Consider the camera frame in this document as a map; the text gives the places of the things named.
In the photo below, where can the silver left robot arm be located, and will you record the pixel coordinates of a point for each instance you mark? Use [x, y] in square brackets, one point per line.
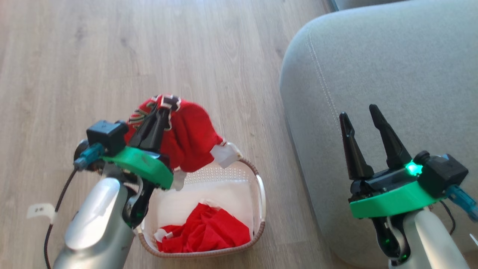
[95, 224]

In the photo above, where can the teal camera connector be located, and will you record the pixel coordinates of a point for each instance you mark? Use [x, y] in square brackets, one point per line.
[89, 155]
[463, 201]

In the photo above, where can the red numbered basketball jersey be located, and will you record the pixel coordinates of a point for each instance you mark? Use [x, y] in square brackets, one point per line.
[190, 134]

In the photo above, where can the teal right camera connector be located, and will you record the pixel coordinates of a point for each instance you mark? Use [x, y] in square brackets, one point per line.
[463, 201]

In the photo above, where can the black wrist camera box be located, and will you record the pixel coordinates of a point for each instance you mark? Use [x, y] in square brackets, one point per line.
[106, 136]
[444, 173]

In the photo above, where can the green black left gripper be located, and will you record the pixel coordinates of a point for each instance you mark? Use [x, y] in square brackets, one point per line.
[143, 164]

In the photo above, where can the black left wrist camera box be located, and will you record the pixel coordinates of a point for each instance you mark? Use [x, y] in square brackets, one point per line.
[106, 136]

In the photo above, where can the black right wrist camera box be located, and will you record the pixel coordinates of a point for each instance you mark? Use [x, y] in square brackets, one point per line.
[444, 173]

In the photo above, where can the white laundry basket brown rim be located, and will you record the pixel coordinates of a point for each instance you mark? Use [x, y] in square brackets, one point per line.
[231, 186]

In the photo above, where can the red shorts white trim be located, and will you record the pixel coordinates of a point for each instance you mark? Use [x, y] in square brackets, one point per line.
[209, 229]

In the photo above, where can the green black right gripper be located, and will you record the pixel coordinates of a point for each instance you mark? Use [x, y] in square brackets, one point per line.
[388, 203]

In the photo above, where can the teal left camera connector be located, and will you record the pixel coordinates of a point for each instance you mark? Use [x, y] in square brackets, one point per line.
[89, 155]

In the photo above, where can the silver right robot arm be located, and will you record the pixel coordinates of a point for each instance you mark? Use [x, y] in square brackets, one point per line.
[433, 239]

